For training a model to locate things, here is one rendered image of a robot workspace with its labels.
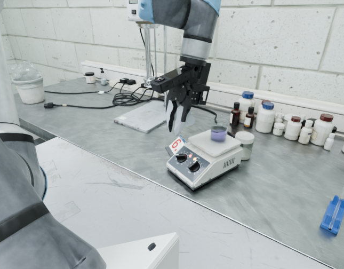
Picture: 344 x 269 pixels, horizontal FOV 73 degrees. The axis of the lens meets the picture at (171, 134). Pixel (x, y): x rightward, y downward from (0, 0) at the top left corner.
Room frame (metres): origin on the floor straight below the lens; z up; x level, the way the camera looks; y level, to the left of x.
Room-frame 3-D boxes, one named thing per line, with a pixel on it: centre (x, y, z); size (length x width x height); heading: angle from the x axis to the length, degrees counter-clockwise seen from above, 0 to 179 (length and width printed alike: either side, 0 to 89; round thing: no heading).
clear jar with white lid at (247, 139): (0.66, -0.24, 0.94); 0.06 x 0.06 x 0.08
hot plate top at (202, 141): (0.61, -0.13, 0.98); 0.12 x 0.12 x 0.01; 37
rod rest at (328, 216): (0.39, -0.39, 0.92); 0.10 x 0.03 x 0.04; 138
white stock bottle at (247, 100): (0.95, -0.32, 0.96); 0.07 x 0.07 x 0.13
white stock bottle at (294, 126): (0.79, -0.46, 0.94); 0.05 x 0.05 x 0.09
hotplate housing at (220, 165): (0.60, -0.11, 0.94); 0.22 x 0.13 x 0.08; 127
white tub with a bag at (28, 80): (1.21, 0.75, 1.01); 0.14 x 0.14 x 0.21
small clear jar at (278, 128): (0.82, -0.42, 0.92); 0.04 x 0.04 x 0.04
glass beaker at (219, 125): (0.61, -0.14, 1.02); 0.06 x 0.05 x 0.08; 14
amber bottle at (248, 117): (0.88, -0.32, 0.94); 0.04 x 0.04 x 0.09
